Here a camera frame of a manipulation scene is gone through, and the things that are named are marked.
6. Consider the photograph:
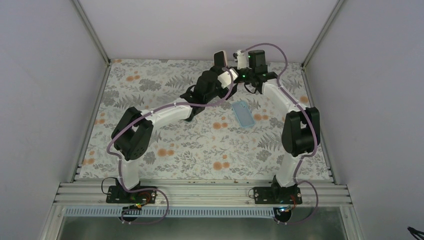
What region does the beige phone case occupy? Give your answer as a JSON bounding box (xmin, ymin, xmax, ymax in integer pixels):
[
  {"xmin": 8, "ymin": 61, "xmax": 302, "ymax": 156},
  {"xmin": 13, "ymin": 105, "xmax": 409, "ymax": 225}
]
[{"xmin": 215, "ymin": 50, "xmax": 228, "ymax": 69}]

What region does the black bare phone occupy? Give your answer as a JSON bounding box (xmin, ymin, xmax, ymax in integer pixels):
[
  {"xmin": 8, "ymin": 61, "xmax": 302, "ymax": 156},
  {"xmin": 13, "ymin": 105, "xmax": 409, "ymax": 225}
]
[{"xmin": 213, "ymin": 51, "xmax": 226, "ymax": 69}]

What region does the black phone from case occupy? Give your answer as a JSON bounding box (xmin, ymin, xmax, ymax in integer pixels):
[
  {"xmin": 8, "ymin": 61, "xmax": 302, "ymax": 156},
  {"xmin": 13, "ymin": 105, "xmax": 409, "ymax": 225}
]
[{"xmin": 184, "ymin": 117, "xmax": 193, "ymax": 123}]

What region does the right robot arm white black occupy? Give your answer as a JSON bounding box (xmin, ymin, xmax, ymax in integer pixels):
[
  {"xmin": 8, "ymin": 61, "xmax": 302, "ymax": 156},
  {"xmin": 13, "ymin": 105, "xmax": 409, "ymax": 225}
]
[{"xmin": 233, "ymin": 49, "xmax": 320, "ymax": 204}]

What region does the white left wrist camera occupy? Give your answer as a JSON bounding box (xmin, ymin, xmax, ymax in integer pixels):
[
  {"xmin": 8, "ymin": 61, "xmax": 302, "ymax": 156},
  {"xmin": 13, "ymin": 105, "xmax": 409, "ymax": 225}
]
[{"xmin": 217, "ymin": 68, "xmax": 239, "ymax": 89}]

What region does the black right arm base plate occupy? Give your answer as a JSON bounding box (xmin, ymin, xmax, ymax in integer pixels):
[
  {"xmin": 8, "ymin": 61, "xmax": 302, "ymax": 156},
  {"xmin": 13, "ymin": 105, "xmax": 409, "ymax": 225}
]
[{"xmin": 251, "ymin": 185, "xmax": 303, "ymax": 205}]

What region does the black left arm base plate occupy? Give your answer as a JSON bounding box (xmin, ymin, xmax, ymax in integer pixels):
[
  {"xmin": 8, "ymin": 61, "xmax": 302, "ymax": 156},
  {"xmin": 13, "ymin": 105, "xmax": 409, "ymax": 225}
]
[{"xmin": 105, "ymin": 185, "xmax": 157, "ymax": 205}]

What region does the aluminium front rail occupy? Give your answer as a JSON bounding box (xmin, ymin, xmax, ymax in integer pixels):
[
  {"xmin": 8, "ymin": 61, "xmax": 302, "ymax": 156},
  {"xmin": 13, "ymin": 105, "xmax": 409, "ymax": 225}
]
[{"xmin": 53, "ymin": 179, "xmax": 353, "ymax": 207}]

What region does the white slotted cable duct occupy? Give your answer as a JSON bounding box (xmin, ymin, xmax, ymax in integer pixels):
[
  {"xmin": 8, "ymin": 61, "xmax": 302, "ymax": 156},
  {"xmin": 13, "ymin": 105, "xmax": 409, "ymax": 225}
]
[{"xmin": 63, "ymin": 206, "xmax": 285, "ymax": 219}]

